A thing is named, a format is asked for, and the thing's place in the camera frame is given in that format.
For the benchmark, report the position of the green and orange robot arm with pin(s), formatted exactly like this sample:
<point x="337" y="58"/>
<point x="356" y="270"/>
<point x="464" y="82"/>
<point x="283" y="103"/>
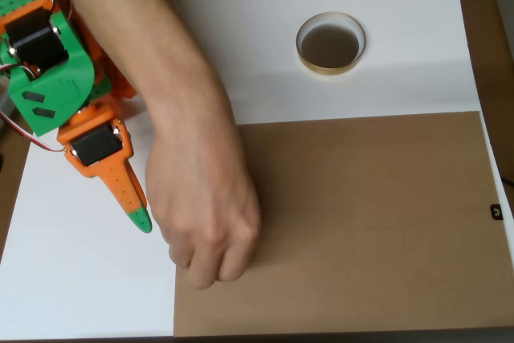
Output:
<point x="52" y="90"/>

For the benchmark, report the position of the bare person forearm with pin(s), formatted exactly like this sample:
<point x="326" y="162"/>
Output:
<point x="148" y="37"/>

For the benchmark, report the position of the round shallow dish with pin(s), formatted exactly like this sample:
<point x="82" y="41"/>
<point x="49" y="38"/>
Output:
<point x="330" y="46"/>

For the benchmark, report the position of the bare person hand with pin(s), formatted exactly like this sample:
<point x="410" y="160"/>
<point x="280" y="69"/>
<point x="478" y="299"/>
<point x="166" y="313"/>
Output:
<point x="205" y="206"/>

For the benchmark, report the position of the large white sheet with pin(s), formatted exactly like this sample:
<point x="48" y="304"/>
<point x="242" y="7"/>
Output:
<point x="80" y="278"/>

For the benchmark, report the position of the brown fibreboard panel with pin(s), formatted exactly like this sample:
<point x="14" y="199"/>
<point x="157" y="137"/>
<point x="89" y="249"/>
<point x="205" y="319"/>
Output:
<point x="361" y="218"/>

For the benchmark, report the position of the small black clip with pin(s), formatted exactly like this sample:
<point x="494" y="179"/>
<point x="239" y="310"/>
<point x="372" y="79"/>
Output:
<point x="496" y="212"/>

